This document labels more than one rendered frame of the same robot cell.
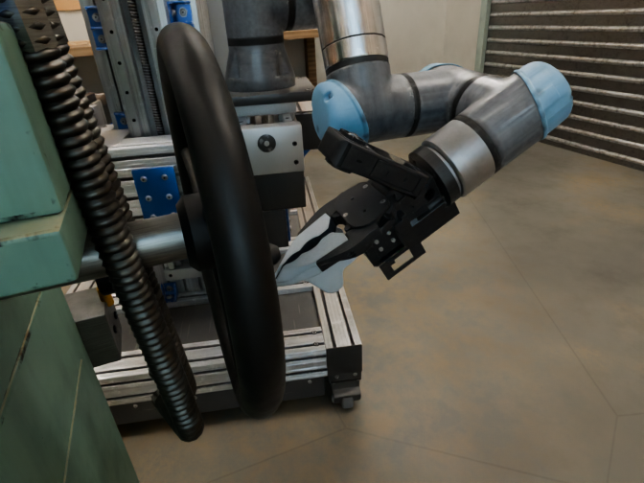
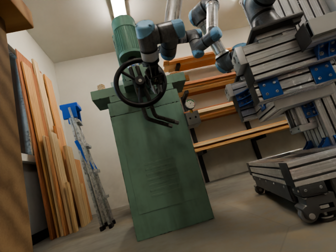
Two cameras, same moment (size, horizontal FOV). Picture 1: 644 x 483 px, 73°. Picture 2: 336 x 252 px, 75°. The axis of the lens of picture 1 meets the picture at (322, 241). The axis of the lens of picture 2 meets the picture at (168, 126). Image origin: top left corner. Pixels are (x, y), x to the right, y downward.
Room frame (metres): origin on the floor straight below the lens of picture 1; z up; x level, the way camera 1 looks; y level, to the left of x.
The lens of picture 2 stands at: (0.64, -0.98, 0.30)
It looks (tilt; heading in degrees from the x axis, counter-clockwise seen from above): 12 degrees up; 103
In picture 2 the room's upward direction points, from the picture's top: 15 degrees counter-clockwise
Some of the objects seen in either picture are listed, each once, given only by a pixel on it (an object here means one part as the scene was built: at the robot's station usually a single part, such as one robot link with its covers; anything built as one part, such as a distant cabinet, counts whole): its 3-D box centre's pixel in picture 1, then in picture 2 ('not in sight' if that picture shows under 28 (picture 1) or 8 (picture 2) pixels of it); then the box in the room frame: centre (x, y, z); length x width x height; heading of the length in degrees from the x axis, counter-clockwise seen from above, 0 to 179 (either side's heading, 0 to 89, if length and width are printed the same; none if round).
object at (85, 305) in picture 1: (69, 332); (192, 120); (0.48, 0.36, 0.58); 0.12 x 0.08 x 0.08; 110
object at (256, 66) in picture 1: (258, 61); (265, 24); (1.00, 0.11, 0.87); 0.15 x 0.15 x 0.10
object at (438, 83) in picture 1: (442, 100); (170, 33); (0.56, -0.16, 0.85); 0.11 x 0.11 x 0.08; 19
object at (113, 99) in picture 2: not in sight; (142, 98); (0.21, 0.35, 0.82); 0.40 x 0.21 x 0.04; 20
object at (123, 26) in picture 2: not in sight; (127, 40); (0.19, 0.40, 1.32); 0.18 x 0.18 x 0.31
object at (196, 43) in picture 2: not in sight; (198, 47); (0.66, 0.36, 1.03); 0.11 x 0.08 x 0.11; 149
